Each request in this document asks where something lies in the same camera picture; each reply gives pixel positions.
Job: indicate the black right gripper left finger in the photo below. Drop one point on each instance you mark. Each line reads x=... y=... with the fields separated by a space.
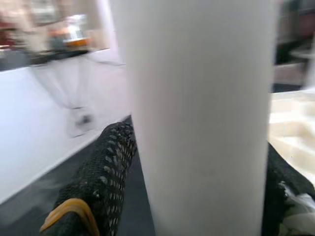
x=105 y=177

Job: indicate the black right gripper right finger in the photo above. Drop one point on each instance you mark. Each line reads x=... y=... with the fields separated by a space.
x=285 y=196

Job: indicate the white plastic table top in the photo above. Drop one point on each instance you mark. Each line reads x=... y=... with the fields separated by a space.
x=290 y=123

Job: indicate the white plastic table leg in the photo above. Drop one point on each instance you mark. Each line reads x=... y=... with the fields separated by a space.
x=197 y=98

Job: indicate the black tablecloth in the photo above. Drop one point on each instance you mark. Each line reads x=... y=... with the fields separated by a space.
x=29 y=216

